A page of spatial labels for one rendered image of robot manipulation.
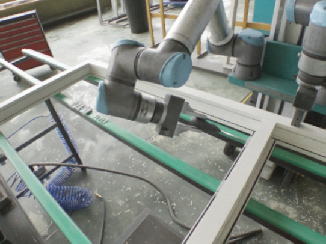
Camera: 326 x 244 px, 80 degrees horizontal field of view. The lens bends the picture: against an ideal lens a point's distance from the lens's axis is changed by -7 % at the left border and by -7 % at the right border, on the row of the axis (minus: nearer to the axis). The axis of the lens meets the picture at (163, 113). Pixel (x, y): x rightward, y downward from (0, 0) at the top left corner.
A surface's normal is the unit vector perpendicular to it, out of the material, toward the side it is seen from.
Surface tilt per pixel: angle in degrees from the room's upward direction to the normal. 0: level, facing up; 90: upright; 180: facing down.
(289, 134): 90
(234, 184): 0
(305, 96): 90
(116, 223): 0
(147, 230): 0
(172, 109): 69
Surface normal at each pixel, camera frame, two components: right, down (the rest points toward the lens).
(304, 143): -0.62, 0.53
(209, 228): -0.10, -0.79
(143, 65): -0.52, 0.15
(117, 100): 0.30, 0.15
